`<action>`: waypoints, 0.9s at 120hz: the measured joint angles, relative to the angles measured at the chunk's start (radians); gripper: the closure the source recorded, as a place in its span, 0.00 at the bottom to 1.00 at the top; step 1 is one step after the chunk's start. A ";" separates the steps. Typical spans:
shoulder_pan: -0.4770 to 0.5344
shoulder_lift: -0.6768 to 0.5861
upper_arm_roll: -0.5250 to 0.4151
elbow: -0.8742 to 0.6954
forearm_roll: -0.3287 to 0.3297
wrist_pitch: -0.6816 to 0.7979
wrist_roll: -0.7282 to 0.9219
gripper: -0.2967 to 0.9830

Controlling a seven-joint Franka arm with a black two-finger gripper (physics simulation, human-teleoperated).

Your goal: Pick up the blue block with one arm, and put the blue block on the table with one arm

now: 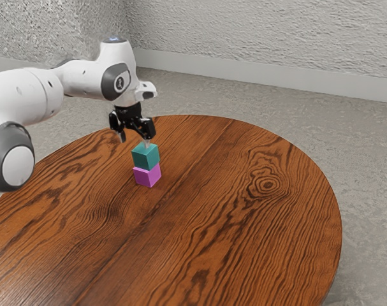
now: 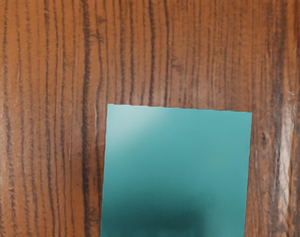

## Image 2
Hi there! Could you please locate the teal block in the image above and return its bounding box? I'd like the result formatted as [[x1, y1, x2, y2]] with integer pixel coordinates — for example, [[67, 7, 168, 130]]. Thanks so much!
[[99, 103, 253, 237]]

